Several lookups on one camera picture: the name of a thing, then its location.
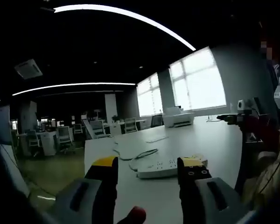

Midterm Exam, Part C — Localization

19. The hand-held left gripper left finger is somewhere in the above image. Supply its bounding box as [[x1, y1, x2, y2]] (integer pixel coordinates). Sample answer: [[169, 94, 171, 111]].
[[55, 155, 119, 224]]

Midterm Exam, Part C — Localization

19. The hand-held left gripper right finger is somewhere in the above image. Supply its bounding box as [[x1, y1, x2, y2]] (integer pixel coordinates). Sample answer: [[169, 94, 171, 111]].
[[176, 154, 247, 224]]

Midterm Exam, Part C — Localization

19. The white power strip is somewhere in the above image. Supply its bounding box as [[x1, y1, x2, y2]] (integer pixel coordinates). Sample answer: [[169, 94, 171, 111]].
[[136, 156, 181, 180]]

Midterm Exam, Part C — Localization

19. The power strip cable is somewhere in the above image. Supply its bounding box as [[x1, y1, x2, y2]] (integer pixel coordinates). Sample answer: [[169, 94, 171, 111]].
[[128, 148, 160, 173]]

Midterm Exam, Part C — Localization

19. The long ceiling light strip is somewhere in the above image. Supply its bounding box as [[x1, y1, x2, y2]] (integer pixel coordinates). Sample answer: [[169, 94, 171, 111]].
[[53, 4, 196, 51], [12, 82, 136, 97]]

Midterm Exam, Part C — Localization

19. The person's right hand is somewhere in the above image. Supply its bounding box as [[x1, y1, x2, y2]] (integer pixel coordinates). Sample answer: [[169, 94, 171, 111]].
[[239, 114, 280, 152]]

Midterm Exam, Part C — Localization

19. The person's left hand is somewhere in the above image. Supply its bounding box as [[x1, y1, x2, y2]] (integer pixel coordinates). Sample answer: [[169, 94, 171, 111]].
[[130, 206, 147, 224]]

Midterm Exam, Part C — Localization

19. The wide office window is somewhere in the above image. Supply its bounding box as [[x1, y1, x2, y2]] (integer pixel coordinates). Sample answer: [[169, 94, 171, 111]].
[[169, 46, 227, 112]]

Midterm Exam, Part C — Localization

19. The white printer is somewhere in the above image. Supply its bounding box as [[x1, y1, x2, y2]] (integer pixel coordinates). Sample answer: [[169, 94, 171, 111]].
[[162, 106, 195, 128]]

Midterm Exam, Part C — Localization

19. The white office chair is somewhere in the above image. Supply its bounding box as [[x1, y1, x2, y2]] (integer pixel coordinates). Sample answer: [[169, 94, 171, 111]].
[[57, 126, 76, 154], [25, 129, 41, 154], [90, 120, 112, 139], [125, 117, 137, 133]]

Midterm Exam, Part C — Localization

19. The white keyboard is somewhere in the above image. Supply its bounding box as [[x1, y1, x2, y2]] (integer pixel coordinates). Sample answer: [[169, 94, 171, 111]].
[[146, 134, 170, 143]]

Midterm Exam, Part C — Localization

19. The person's hair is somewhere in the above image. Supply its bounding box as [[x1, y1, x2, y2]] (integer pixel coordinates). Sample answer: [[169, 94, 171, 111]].
[[242, 116, 280, 208]]

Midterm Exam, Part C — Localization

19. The black office chair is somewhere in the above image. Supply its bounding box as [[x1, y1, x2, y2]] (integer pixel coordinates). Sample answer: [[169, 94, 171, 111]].
[[150, 114, 164, 128]]

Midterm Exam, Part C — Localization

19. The narrow office window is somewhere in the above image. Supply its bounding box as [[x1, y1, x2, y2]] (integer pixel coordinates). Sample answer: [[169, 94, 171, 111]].
[[137, 72, 164, 117]]

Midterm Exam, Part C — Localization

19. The ceiling air conditioner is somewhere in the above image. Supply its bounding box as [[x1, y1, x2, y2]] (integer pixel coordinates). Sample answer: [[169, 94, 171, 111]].
[[14, 58, 43, 80]]

